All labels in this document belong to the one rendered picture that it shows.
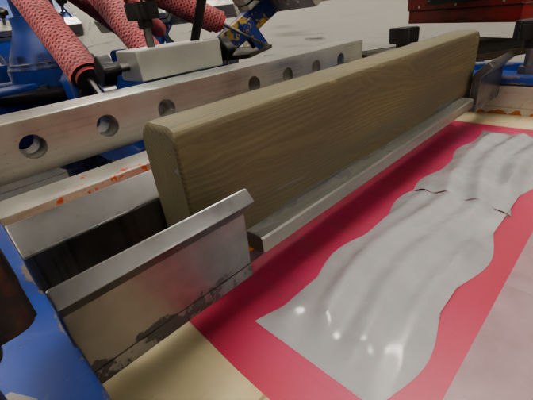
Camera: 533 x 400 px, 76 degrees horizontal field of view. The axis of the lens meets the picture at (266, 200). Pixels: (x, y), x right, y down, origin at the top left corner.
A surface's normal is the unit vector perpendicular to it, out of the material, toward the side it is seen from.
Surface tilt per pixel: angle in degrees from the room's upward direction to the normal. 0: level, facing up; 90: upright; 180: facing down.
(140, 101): 90
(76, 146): 90
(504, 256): 0
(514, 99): 90
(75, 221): 45
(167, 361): 0
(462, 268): 41
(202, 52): 90
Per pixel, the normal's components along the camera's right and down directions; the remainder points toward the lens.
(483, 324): -0.11, -0.87
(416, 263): 0.29, -0.59
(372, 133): 0.70, 0.27
